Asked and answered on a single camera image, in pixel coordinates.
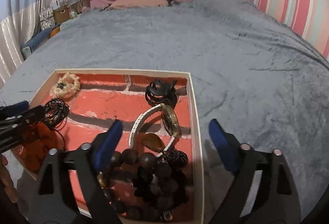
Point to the brick pattern tray box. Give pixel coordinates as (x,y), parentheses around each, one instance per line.
(102,108)

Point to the white pleated curtain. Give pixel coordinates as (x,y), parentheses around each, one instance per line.
(15,34)

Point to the black scrunchie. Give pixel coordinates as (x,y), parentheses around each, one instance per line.
(146,183)

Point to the person's left hand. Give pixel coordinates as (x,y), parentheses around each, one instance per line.
(6,177)

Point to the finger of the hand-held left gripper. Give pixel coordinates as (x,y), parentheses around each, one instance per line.
(20,105)
(25,118)

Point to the black hair claw clip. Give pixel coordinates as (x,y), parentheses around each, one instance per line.
(156,90)

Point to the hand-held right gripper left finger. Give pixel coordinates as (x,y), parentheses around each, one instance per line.
(109,144)

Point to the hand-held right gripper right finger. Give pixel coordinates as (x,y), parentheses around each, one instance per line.
(221,141)

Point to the beige woven scrunchie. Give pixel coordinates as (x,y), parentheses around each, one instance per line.
(72,85)

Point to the brown storage box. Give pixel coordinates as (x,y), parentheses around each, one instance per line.
(61,14)

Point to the white band gold wristwatch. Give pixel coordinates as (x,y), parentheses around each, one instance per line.
(171,118)

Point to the blue cloth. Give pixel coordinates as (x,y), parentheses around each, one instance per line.
(38,40)

